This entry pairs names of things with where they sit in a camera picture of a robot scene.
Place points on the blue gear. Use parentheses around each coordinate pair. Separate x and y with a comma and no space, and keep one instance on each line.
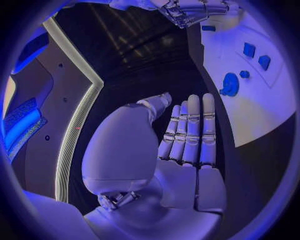
(230,84)

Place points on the blue pointed block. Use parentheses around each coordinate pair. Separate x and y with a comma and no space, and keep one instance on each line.
(264,62)

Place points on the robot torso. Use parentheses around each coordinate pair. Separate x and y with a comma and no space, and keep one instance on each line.
(46,90)

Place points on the blue flat block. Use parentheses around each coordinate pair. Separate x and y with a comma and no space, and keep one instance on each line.
(208,28)

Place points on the blue peg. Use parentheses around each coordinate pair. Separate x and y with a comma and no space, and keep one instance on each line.
(244,74)

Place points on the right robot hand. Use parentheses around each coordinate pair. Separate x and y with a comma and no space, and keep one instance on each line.
(192,13)

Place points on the glowing light bar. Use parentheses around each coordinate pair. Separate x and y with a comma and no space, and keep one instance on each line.
(21,125)

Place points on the blue square block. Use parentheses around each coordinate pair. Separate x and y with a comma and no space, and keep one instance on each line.
(249,49)

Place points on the white task board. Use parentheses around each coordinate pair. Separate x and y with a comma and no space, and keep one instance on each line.
(257,105)

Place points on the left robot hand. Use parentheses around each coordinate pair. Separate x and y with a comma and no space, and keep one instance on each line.
(122,150)

